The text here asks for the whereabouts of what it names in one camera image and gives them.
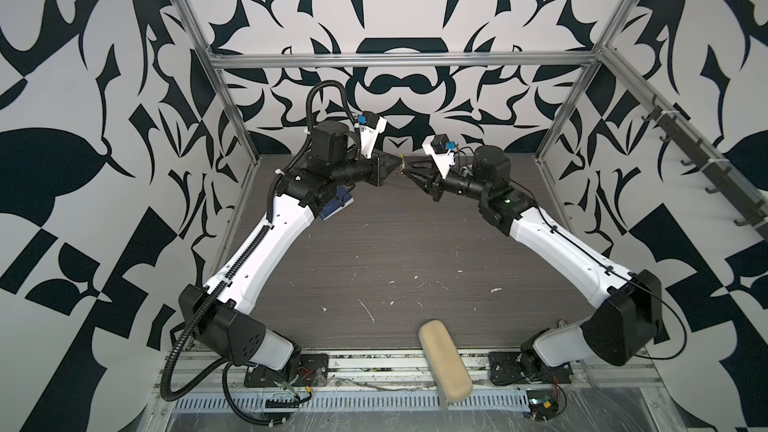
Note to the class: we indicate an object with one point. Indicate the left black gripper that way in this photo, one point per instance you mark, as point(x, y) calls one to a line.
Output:
point(378, 170)

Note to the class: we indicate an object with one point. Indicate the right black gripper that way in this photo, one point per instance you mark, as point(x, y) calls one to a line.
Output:
point(436, 186)

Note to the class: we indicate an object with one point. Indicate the metal plate with keyrings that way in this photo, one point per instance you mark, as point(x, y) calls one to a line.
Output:
point(403, 168)

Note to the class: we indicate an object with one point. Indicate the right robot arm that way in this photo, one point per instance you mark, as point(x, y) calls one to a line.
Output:
point(627, 305)

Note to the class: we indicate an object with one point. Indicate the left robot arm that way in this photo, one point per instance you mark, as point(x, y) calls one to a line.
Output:
point(218, 313)

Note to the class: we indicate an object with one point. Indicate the blue book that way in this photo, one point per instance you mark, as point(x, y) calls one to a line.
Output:
point(342, 198)

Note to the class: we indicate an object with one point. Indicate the beige glasses case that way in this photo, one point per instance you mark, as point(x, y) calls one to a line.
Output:
point(448, 369)

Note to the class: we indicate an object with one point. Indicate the small circuit board left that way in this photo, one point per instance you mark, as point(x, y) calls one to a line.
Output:
point(285, 402)

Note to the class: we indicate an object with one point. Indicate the small circuit board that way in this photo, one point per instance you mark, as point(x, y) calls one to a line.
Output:
point(285, 402)
point(549, 407)

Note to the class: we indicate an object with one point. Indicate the small circuit board right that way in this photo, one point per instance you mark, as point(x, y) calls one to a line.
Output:
point(549, 407)

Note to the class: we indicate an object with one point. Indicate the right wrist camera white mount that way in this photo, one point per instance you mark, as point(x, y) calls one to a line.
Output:
point(443, 152)

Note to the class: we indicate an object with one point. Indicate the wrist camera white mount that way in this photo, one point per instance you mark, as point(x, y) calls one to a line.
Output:
point(370, 126)
point(443, 152)

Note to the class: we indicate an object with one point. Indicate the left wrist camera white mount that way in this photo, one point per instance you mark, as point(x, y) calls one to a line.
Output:
point(370, 126)

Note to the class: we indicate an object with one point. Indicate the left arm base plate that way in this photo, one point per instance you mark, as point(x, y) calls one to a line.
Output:
point(301, 370)

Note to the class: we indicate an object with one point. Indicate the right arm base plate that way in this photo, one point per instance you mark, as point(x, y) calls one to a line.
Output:
point(510, 368)

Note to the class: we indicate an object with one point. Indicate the white slotted cable duct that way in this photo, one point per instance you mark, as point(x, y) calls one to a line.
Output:
point(515, 401)

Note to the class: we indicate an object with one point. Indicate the black wall hook rail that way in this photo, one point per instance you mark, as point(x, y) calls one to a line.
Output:
point(702, 156)

